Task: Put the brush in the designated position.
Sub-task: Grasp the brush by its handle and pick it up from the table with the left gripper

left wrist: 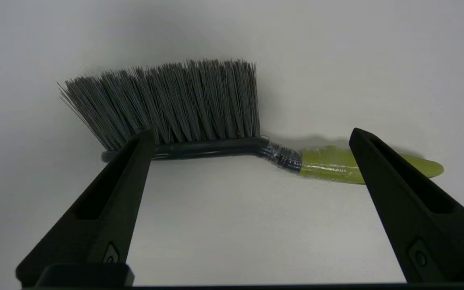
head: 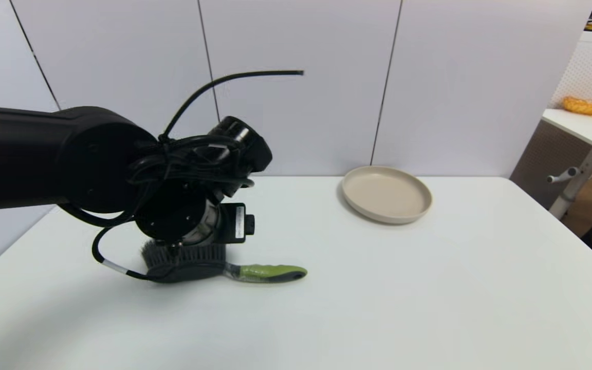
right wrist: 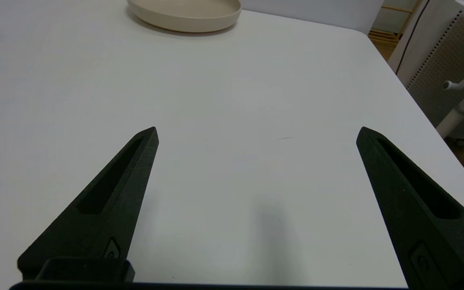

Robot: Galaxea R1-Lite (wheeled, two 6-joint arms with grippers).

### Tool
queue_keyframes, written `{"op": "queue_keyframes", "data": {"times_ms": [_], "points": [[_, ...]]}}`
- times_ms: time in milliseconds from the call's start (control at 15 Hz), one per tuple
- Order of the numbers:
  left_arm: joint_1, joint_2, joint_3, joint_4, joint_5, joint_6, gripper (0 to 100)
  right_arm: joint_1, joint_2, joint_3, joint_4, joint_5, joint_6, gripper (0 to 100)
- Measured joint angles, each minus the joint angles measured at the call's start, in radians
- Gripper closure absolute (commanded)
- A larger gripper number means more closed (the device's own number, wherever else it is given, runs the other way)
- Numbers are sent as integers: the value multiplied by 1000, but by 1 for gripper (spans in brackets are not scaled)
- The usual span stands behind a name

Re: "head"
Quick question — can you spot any black brush with green handle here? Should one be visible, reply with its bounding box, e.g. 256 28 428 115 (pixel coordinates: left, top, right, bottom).
141 240 308 284

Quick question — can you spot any beige round plate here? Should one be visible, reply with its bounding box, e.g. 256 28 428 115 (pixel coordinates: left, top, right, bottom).
341 165 433 225

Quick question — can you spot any white side table leg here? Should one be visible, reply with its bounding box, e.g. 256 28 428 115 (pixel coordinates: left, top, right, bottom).
548 149 592 220

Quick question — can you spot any white side table top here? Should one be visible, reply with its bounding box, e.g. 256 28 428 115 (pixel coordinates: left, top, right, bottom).
541 108 592 165

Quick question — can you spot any orange woven basket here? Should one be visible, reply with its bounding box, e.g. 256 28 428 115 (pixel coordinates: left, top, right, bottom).
562 97 592 116

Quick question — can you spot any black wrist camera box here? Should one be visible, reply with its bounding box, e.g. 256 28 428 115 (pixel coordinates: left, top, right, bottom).
218 202 255 244

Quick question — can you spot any black cable bundle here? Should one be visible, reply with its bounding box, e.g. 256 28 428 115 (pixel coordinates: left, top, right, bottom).
126 135 255 201

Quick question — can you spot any black cable with white tag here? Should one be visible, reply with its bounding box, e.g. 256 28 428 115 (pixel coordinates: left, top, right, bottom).
92 203 173 282

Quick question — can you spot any grey crank handle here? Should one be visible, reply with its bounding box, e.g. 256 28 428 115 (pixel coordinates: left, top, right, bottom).
547 167 582 184

